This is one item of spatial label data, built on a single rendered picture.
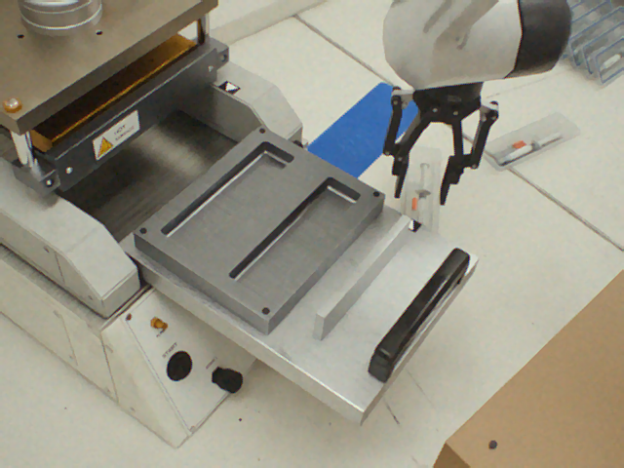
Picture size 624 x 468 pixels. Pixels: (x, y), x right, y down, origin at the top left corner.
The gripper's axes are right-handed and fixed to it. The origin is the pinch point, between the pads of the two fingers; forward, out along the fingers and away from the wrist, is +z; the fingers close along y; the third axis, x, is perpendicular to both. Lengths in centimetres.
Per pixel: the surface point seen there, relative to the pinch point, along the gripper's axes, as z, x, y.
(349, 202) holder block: -15.1, -20.2, -10.0
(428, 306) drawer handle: -18.2, -34.2, -1.8
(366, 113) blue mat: 8.3, 21.3, -8.8
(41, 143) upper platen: -22, -25, -40
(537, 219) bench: 8.0, 3.3, 18.5
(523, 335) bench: 7.8, -17.8, 15.4
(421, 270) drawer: -14.2, -27.0, -1.9
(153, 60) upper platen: -22.8, -11.6, -32.6
